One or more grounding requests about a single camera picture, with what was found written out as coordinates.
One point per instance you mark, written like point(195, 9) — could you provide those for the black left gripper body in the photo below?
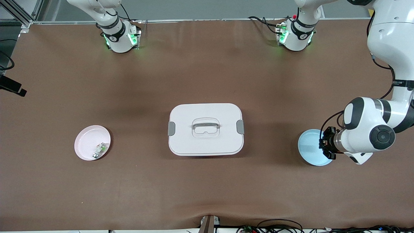
point(330, 142)

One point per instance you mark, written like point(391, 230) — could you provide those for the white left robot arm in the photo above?
point(362, 136)

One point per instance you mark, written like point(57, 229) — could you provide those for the white lidded storage box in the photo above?
point(207, 142)

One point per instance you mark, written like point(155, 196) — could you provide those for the light blue round plate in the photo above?
point(309, 147)

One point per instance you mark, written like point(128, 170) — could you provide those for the pink round plate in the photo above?
point(84, 145)

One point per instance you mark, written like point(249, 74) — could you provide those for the brown table cover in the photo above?
point(207, 194)

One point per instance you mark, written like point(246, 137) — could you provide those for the green and white switch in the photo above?
point(102, 149)

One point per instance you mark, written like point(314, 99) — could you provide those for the front camera mount post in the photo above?
point(209, 225)

